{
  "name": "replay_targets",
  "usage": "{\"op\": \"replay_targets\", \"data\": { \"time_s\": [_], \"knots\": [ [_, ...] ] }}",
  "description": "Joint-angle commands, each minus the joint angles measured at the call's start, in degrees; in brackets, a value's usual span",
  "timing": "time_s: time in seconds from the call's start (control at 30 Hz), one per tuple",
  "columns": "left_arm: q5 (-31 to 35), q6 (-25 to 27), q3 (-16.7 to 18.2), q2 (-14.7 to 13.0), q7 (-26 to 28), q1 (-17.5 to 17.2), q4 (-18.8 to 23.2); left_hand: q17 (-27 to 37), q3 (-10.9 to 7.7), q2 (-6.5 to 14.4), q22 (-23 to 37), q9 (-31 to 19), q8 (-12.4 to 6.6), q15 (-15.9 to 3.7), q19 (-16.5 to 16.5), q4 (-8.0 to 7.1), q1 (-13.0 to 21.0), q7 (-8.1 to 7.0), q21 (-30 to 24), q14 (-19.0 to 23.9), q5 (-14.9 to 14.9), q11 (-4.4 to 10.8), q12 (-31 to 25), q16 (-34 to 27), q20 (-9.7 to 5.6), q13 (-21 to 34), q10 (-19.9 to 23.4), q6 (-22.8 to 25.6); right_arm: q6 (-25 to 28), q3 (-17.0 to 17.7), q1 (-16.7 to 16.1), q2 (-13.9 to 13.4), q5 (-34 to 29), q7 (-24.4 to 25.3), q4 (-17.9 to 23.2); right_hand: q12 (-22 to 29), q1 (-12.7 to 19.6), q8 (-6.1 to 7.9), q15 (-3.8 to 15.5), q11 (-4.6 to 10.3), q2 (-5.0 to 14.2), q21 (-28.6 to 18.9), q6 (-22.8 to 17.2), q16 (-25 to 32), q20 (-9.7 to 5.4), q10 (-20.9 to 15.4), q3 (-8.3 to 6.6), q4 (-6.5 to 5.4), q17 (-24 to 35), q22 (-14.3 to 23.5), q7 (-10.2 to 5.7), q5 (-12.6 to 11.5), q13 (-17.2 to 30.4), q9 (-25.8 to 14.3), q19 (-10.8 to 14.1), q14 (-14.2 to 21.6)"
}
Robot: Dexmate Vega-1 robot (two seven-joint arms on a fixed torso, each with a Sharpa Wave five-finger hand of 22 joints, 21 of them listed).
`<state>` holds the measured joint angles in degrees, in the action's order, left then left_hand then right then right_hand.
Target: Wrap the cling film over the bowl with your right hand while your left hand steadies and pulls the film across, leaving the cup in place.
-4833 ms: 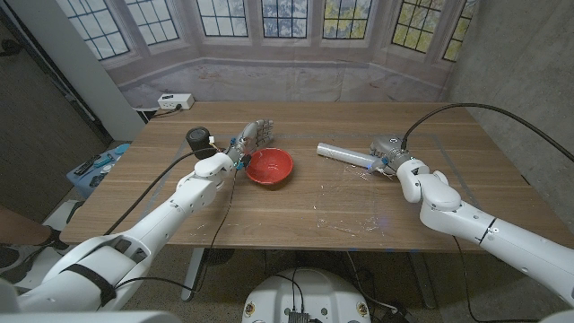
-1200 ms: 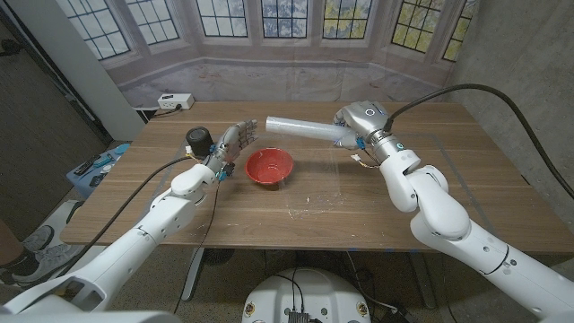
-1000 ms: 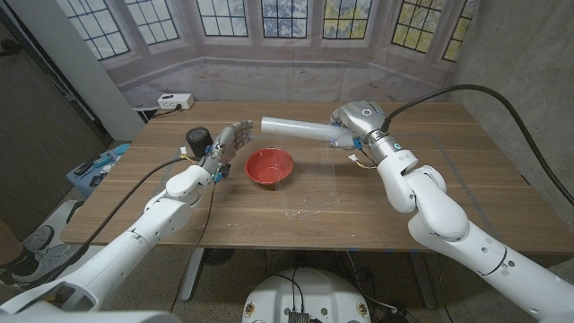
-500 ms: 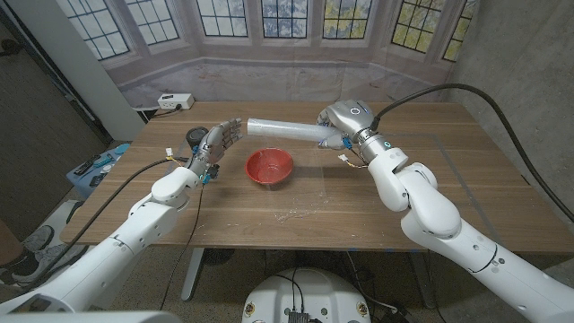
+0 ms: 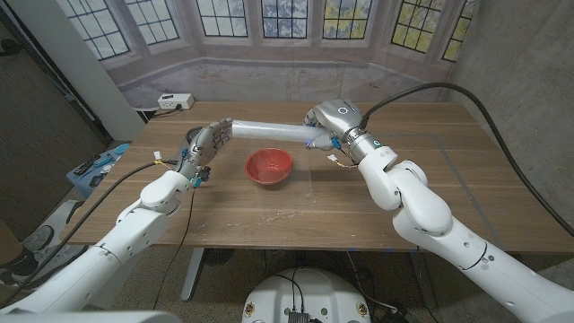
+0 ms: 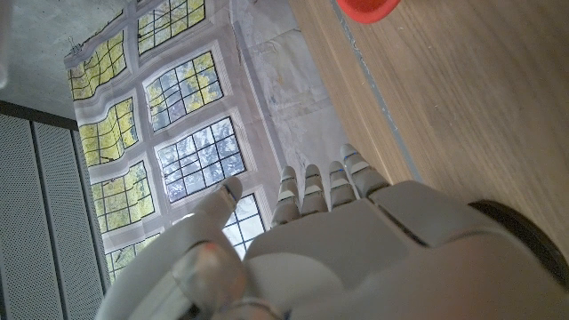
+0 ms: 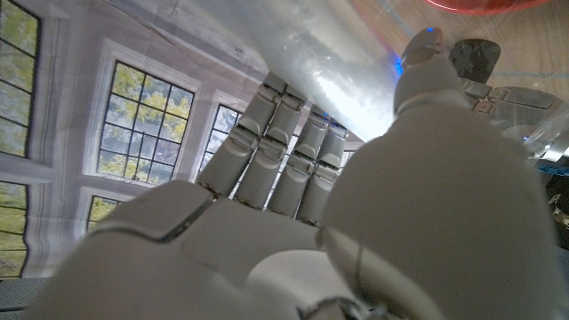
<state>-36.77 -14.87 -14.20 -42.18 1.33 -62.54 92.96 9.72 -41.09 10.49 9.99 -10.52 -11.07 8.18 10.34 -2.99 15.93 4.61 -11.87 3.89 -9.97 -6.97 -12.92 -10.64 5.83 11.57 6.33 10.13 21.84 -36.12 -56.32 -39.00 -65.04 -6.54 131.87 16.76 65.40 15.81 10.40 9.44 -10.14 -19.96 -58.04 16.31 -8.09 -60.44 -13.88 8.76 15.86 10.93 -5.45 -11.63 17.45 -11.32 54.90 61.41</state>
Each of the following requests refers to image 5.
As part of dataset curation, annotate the black cup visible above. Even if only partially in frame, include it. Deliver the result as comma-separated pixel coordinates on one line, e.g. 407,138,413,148
183,127,204,145

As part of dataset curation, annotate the black remote control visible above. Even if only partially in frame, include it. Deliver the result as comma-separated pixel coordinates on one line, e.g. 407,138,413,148
74,154,102,177

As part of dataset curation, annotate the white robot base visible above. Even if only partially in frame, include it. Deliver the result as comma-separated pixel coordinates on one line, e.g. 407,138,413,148
241,267,372,323

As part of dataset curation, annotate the person bare leg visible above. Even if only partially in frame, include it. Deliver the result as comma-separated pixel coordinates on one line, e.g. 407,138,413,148
0,218,23,266

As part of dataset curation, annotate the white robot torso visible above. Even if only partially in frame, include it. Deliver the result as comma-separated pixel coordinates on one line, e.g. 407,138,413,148
0,309,574,323

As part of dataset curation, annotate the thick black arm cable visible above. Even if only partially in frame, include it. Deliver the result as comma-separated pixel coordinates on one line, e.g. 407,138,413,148
358,82,574,238
0,159,180,310

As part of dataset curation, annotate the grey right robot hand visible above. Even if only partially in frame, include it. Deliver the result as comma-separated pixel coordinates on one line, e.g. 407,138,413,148
303,99,373,152

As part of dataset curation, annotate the black door handle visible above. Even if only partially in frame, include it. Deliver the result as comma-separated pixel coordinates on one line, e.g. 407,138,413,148
0,39,22,58

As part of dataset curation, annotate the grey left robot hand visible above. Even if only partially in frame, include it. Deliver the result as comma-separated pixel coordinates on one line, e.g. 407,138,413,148
178,118,234,180

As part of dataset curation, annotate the clear plastic bag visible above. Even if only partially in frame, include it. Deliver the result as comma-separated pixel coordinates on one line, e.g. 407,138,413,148
230,118,333,198

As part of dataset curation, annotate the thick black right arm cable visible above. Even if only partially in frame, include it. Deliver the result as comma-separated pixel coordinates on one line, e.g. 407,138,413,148
358,82,574,238

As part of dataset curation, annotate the blue plastic tool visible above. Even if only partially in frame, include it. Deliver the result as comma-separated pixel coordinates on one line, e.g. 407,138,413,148
92,153,116,169

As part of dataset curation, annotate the white power strip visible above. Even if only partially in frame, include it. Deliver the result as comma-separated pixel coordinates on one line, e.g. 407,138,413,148
157,92,196,110

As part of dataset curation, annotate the red bowl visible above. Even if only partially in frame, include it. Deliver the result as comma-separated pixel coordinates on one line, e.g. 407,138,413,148
244,147,295,186

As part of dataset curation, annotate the blue side table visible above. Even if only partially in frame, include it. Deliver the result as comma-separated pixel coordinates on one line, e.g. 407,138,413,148
65,143,131,199

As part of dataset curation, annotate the black grey sneaker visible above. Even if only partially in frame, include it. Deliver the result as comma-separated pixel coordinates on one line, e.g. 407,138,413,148
20,223,57,259
0,244,89,288

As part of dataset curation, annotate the white table leg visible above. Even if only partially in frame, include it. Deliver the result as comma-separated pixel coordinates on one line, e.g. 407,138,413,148
408,252,437,310
180,248,206,302

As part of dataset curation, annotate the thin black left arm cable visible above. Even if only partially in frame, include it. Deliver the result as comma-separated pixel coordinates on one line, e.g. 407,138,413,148
152,187,197,310

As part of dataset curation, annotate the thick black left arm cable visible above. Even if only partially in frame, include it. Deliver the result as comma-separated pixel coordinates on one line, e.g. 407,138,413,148
0,159,180,310

